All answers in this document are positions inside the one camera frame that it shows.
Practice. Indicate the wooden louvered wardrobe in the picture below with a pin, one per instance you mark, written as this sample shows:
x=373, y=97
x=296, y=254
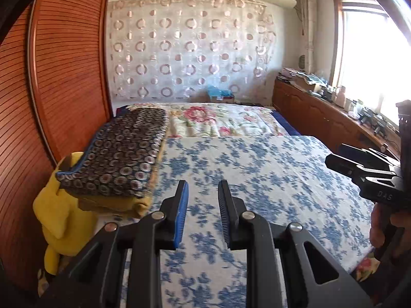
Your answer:
x=64, y=70

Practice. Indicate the black tool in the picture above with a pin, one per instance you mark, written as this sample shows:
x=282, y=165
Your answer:
x=374, y=120

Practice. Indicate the white bottle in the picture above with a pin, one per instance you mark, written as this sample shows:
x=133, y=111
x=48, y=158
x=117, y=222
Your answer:
x=341, y=96

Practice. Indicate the box with blue bag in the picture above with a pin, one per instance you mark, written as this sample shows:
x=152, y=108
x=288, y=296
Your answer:
x=221, y=94

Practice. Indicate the mustard patterned folded cloth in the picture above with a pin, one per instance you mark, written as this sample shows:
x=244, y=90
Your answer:
x=128, y=207

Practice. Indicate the blue floral bed sheet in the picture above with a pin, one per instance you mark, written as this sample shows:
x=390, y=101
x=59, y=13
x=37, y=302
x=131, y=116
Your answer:
x=257, y=173

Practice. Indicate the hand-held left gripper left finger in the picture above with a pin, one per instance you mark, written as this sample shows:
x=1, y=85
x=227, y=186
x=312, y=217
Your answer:
x=183, y=215

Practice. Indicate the sheer circle-patterned curtain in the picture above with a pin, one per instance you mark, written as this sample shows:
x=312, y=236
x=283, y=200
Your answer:
x=192, y=48

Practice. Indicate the pile of papers and boxes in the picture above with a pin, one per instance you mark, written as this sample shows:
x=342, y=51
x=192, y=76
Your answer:
x=301, y=78

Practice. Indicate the navy circle-patterned top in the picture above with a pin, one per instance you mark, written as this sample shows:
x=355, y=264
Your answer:
x=122, y=154

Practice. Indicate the window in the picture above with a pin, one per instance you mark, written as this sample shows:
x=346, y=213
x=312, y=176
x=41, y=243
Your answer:
x=372, y=54

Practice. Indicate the pink floral quilt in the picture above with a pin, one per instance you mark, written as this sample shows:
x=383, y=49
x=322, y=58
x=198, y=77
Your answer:
x=208, y=118

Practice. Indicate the person's right hand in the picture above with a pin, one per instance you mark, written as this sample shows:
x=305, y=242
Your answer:
x=379, y=227

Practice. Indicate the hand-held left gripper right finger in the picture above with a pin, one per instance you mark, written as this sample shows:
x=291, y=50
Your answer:
x=224, y=211

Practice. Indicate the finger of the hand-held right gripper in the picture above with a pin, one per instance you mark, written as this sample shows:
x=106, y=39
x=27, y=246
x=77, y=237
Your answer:
x=350, y=150
x=340, y=163

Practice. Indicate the dark blue bed sheet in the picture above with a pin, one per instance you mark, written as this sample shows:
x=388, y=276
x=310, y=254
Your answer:
x=285, y=125

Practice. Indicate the long wooden cabinet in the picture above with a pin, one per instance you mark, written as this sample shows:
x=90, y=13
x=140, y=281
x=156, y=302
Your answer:
x=308, y=112

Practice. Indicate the white wall pipe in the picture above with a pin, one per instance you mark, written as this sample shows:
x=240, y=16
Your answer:
x=307, y=29

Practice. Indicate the yellow plush toy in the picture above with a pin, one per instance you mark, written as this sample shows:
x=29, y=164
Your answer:
x=54, y=211

